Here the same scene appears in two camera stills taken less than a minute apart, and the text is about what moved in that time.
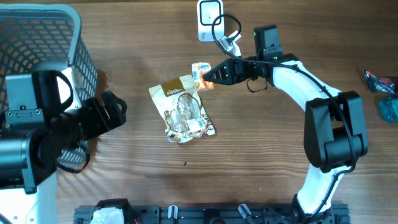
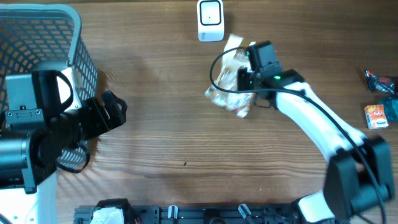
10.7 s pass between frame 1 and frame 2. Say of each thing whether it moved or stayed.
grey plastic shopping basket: stayed
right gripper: moved
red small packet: stayed
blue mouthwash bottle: stayed
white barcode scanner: stayed
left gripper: stayed
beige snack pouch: moved
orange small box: moved
